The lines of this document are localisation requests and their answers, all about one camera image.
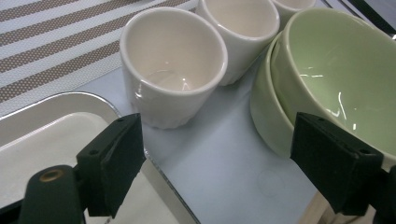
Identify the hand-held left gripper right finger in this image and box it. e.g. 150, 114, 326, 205
290, 111, 385, 217

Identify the striped woven placemat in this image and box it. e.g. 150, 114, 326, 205
0, 0, 200, 118

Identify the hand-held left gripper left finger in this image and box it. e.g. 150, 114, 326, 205
76, 112, 147, 218

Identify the row of black chopsticks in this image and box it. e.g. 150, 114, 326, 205
346, 0, 396, 35

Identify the white ceramic cup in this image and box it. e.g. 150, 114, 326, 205
119, 7, 229, 130
270, 0, 317, 31
195, 0, 281, 87

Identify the light blue table cover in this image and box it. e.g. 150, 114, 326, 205
74, 0, 396, 224

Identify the green ceramic bowl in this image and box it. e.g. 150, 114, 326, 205
249, 31, 302, 160
270, 7, 396, 171

